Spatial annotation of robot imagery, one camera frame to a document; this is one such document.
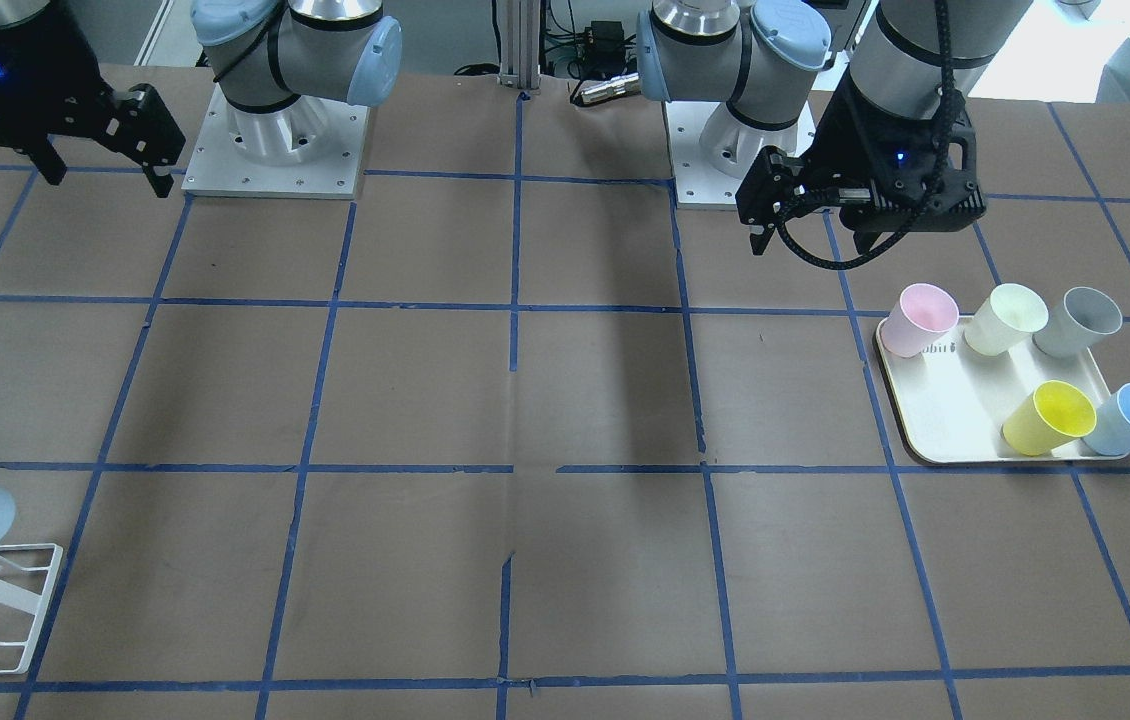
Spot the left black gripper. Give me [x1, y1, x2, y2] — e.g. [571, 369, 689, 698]
[735, 78, 986, 258]

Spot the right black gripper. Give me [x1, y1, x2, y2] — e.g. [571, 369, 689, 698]
[0, 1, 186, 199]

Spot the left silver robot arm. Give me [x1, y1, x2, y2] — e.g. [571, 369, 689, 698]
[635, 1, 1028, 270]

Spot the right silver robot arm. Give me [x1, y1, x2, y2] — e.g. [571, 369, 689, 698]
[0, 1, 402, 200]

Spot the pink cup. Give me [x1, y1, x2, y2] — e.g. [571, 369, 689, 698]
[880, 283, 961, 357]

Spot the pale green cup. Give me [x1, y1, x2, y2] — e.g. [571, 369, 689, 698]
[964, 283, 1050, 357]

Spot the grey cup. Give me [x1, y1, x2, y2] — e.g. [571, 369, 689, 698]
[1032, 286, 1124, 357]

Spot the yellow cup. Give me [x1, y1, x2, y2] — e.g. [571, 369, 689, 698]
[1001, 381, 1097, 457]

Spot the silver metal connector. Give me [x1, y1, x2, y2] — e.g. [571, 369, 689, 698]
[570, 72, 641, 109]

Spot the cream plastic tray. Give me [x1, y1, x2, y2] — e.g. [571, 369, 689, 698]
[875, 315, 1112, 465]

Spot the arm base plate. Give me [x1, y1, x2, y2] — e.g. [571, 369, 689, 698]
[664, 101, 815, 211]
[182, 90, 372, 201]

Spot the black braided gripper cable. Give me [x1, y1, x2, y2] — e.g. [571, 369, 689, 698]
[773, 0, 962, 274]

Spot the aluminium frame post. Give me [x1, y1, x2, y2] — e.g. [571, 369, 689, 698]
[495, 1, 545, 95]

